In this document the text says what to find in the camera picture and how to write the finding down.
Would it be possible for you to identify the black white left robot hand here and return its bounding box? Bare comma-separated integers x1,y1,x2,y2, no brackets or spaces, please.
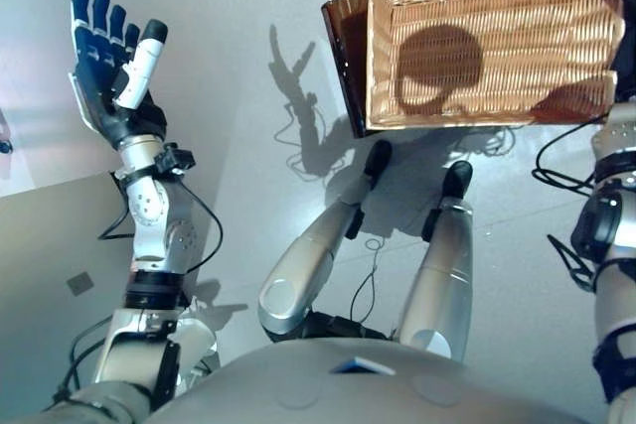
67,0,169,150

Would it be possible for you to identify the grey square outlet plate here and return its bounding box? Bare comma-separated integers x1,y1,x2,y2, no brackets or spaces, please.
66,272,95,298

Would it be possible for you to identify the silver left robot leg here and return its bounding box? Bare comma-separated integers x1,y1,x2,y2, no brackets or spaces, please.
257,185,369,344

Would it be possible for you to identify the silver robot leg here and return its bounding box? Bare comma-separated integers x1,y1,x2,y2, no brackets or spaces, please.
257,185,369,344
397,195,474,361

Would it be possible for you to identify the white cylindrical object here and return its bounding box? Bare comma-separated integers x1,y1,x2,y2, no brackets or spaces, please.
168,294,223,390

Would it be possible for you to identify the black left robot foot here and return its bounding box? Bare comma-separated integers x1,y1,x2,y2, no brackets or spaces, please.
365,139,394,180

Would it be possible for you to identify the black robot foot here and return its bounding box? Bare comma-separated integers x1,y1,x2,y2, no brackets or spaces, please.
365,139,394,180
441,160,474,200

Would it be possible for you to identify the black robot pelvis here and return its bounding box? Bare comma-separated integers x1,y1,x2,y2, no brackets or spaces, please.
302,309,398,344

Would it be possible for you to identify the black right robot foot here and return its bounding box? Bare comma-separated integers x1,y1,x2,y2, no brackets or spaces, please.
441,160,474,200

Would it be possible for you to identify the silver right robot leg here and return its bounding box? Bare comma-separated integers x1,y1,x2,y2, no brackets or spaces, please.
397,195,474,361

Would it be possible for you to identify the wicker laundry basket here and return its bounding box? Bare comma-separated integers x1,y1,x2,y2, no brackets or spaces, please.
365,0,632,131

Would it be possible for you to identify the grey robot torso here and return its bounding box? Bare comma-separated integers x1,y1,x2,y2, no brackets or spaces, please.
143,337,597,424

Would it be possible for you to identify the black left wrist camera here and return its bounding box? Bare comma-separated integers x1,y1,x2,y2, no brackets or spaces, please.
153,143,196,175

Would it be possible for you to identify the black left elbow cable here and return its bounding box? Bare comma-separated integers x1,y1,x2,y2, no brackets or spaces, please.
49,314,115,405

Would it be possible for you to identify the thin black floor cable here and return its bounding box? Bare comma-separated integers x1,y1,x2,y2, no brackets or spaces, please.
350,237,387,326

